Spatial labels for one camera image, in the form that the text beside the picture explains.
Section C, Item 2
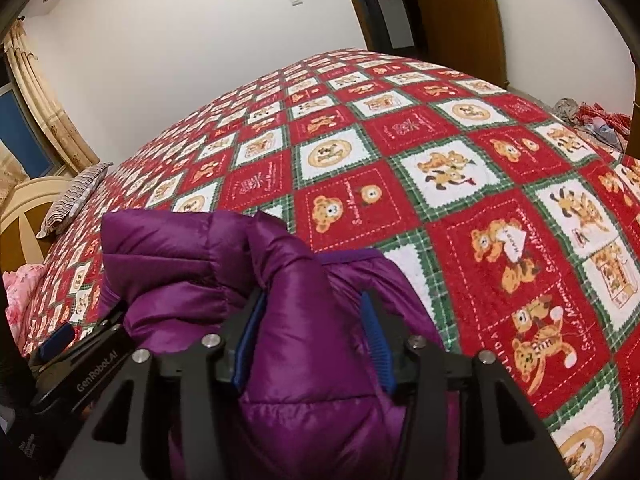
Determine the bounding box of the window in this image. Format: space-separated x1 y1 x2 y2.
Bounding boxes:
0 67 53 171

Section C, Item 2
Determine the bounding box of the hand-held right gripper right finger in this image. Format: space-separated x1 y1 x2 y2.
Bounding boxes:
359 287 573 480

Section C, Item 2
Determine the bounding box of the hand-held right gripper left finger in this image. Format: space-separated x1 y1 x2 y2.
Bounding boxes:
52 290 268 480

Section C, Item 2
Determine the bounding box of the pink floral quilt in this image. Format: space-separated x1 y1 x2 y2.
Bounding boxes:
2 265 48 356

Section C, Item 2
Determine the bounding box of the brown wooden door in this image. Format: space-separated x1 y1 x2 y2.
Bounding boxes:
402 0 511 88

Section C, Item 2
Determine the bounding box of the cream wooden headboard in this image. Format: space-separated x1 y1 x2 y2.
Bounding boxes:
0 176 76 273

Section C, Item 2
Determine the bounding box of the grey crumpled cloth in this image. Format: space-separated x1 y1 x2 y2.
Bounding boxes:
552 99 583 124

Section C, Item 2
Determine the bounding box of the red checkered printed blanket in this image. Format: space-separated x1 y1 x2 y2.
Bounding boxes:
22 49 640 480

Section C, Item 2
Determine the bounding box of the purple puffer jacket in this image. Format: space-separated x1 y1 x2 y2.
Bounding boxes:
97 210 461 480

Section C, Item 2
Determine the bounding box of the golden pleated curtain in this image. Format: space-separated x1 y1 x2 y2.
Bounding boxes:
2 20 101 177

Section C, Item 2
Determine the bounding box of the cream sheer curtain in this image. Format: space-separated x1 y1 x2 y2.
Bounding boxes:
0 140 31 201

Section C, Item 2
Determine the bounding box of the dark wooden door frame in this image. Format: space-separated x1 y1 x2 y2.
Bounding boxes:
334 0 396 53

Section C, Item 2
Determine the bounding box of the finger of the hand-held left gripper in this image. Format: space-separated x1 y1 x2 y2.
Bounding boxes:
37 322 76 361
95 302 128 331

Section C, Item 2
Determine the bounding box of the blue-grey cloth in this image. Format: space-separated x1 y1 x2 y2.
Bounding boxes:
590 117 622 147

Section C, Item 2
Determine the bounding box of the grey striped pillow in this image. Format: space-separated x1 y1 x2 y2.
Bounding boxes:
36 161 115 239

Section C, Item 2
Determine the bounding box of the red plaid cloth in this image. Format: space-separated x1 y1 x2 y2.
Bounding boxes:
575 102 632 136

